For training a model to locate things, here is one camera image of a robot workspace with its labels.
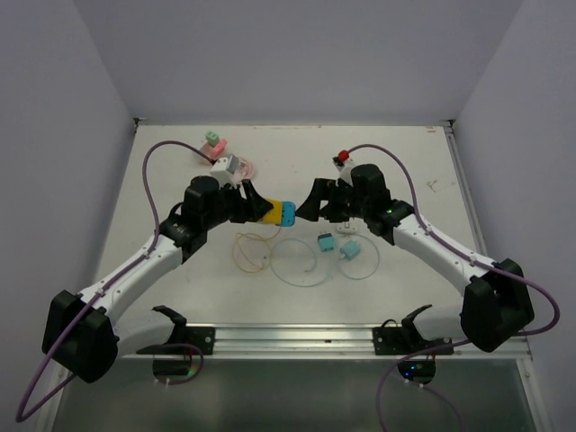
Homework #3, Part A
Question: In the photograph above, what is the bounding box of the pink socket adapter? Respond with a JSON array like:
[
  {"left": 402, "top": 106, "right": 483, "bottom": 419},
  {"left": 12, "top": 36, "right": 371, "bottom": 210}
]
[{"left": 201, "top": 139, "right": 228, "bottom": 159}]

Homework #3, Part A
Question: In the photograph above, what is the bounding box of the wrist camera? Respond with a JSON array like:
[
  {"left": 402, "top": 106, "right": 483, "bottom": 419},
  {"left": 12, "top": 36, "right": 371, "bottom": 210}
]
[
  {"left": 210, "top": 155, "right": 241, "bottom": 188},
  {"left": 332, "top": 149, "right": 356, "bottom": 186}
]

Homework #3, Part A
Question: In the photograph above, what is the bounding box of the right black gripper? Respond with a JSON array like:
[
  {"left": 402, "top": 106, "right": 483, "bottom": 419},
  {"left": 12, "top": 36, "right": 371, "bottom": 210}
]
[{"left": 296, "top": 177, "right": 371, "bottom": 223}]

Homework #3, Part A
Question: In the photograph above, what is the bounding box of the light blue cable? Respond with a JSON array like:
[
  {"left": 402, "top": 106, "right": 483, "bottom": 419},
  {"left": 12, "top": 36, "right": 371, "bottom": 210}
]
[{"left": 269, "top": 232, "right": 383, "bottom": 288}]

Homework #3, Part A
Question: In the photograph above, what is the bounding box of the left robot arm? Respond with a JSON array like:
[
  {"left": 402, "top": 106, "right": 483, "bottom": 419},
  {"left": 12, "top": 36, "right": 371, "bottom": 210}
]
[{"left": 41, "top": 175, "right": 274, "bottom": 383}]

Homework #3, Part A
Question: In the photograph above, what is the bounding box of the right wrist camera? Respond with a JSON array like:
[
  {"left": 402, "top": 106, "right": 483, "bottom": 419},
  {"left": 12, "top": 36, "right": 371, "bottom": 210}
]
[{"left": 332, "top": 149, "right": 356, "bottom": 186}]

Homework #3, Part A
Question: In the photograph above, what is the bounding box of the yellow cube socket adapter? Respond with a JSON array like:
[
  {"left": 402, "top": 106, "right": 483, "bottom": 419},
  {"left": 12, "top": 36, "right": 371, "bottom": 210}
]
[{"left": 261, "top": 199, "right": 283, "bottom": 225}]

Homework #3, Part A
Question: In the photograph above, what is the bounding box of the light blue charger plug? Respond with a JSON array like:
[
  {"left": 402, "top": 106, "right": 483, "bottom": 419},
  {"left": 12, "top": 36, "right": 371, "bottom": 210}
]
[{"left": 339, "top": 240, "right": 361, "bottom": 261}]

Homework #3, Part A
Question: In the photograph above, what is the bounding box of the blue power socket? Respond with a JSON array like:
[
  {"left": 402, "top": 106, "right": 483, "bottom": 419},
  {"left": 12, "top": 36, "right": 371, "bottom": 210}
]
[{"left": 279, "top": 201, "right": 296, "bottom": 228}]

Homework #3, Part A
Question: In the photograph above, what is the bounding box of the left black mount plate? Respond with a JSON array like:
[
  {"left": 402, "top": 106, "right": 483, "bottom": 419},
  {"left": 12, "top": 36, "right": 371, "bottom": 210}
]
[{"left": 136, "top": 326, "right": 216, "bottom": 356}]

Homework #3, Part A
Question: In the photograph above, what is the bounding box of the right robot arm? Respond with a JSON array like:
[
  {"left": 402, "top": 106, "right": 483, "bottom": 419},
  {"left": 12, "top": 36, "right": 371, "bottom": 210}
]
[{"left": 296, "top": 164, "right": 535, "bottom": 354}]

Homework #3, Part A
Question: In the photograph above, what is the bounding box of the black mount plate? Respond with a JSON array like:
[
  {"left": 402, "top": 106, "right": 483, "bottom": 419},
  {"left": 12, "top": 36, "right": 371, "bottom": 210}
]
[
  {"left": 136, "top": 326, "right": 216, "bottom": 356},
  {"left": 372, "top": 319, "right": 452, "bottom": 356}
]

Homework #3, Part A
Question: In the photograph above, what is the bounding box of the white socket adapter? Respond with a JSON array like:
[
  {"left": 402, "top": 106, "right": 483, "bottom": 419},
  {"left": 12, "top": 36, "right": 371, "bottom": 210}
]
[{"left": 336, "top": 220, "right": 360, "bottom": 235}]

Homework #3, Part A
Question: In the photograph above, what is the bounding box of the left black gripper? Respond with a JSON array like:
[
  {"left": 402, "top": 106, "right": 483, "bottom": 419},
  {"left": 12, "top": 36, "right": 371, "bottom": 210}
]
[{"left": 202, "top": 178, "right": 272, "bottom": 230}]

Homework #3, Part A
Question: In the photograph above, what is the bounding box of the pink cable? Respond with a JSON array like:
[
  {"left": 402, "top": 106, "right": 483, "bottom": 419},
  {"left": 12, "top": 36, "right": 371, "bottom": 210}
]
[{"left": 236, "top": 156, "right": 257, "bottom": 181}]

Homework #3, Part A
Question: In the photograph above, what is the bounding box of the teal charger plug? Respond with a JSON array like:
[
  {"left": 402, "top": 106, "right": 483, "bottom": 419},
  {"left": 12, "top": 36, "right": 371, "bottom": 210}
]
[{"left": 317, "top": 233, "right": 336, "bottom": 253}]

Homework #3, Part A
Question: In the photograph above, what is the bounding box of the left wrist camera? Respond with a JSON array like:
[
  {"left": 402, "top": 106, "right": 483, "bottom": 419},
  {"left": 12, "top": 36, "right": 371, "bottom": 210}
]
[{"left": 210, "top": 155, "right": 241, "bottom": 188}]

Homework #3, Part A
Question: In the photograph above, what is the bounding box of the right black mount plate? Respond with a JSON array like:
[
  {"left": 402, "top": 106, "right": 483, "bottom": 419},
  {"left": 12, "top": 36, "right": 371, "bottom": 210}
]
[{"left": 372, "top": 319, "right": 452, "bottom": 356}]

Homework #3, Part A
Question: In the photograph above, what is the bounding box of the green plug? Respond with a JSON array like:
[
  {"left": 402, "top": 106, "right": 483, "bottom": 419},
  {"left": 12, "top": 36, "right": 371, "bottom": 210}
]
[{"left": 205, "top": 130, "right": 221, "bottom": 147}]

